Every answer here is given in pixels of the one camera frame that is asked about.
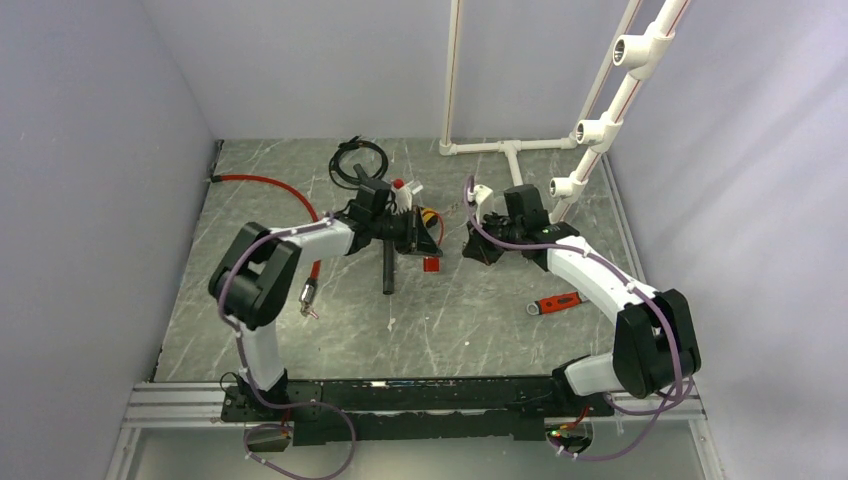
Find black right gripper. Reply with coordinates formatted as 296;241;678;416
462;208;523;267

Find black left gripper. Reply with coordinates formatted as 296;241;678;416
371;206;443;258

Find yellow padlock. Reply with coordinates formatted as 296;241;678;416
419;208;439;229

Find red cable bike lock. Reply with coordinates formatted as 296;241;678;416
206;173;325;307

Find small silver keys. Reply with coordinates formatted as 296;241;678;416
300;304;320;319

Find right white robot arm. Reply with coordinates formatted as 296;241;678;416
462;177;702;415

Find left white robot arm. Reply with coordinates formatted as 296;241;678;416
208;179;442;420

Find black corrugated hose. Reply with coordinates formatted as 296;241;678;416
352;163;396;296

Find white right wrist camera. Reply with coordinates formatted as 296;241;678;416
466;184;495;223

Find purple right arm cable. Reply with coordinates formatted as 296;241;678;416
462;175;696;463

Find red handled wrench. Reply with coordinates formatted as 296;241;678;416
525;292;584;316

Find coiled black cable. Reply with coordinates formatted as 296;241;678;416
329;136;390;191

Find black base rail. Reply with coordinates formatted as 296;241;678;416
221;375;613;446

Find white pvc pipe frame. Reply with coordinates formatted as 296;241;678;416
439;1;690;219

